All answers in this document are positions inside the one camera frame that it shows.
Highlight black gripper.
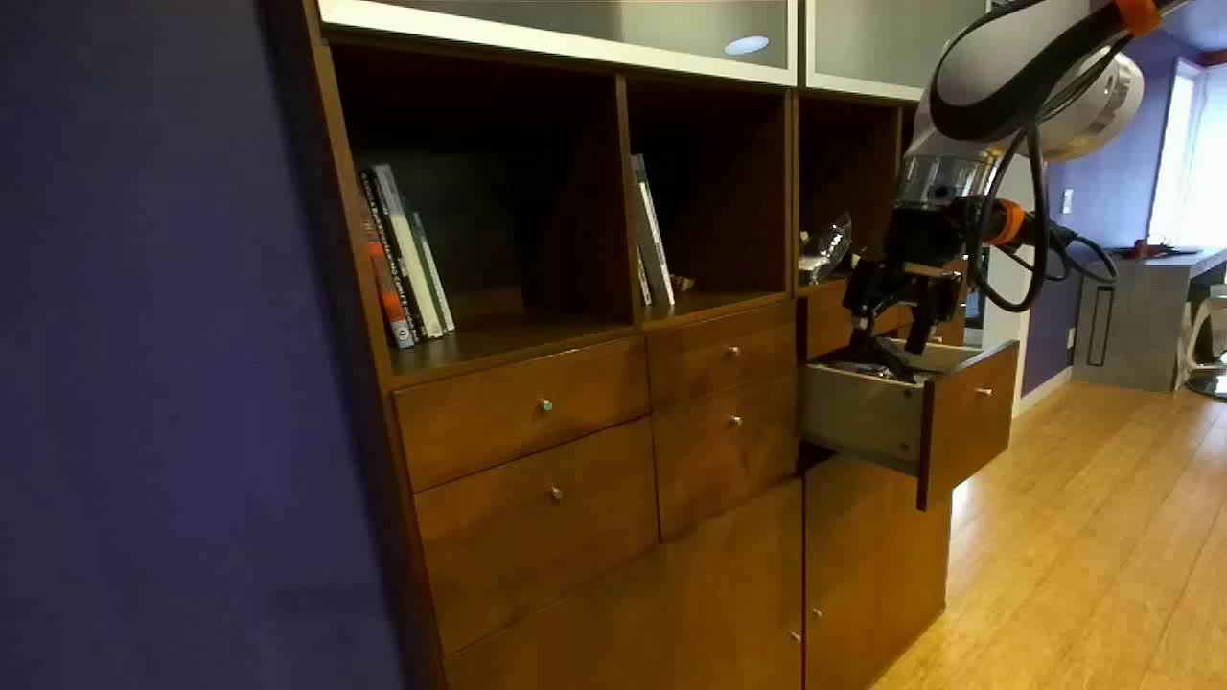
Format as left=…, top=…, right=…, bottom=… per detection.
left=855, top=202, right=996, bottom=379

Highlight dark object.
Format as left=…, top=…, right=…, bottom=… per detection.
left=796, top=215, right=860, bottom=286

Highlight closed wooden drawer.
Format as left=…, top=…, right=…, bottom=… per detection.
left=410, top=418, right=664, bottom=657
left=802, top=275, right=971, bottom=363
left=648, top=369, right=805, bottom=546
left=645, top=299, right=802, bottom=413
left=391, top=335, right=651, bottom=493

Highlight open wooden drawer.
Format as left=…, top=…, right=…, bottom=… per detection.
left=802, top=339, right=1025, bottom=514

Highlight wooden cabinet door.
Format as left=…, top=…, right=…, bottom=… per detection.
left=443, top=480, right=809, bottom=690
left=802, top=454, right=954, bottom=690

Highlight grey desk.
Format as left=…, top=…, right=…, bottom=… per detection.
left=1069, top=244, right=1227, bottom=393

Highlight white thin book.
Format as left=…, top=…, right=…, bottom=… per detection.
left=626, top=188, right=656, bottom=318
left=632, top=152, right=678, bottom=312

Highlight frosted glass cabinet door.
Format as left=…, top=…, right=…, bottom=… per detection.
left=315, top=0, right=805, bottom=92
left=802, top=0, right=996, bottom=107

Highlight white chair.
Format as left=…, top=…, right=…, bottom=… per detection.
left=1173, top=280, right=1227, bottom=401

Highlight brown wooden shelving cabinet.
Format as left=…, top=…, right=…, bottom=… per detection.
left=260, top=0, right=1027, bottom=690

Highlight bright window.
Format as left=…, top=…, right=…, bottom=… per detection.
left=1145, top=52, right=1227, bottom=254

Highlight grey thin book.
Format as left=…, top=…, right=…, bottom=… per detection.
left=410, top=207, right=460, bottom=339

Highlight books in left shelf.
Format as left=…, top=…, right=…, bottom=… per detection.
left=368, top=162, right=447, bottom=341

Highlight red spine book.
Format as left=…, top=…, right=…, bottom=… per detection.
left=359, top=188, right=423, bottom=354

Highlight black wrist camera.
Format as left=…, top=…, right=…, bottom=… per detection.
left=839, top=261, right=897, bottom=321

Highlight orange cable strap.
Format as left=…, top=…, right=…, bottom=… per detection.
left=1108, top=0, right=1164, bottom=36
left=990, top=199, right=1030, bottom=250

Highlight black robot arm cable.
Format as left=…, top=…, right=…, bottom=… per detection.
left=926, top=0, right=1124, bottom=318

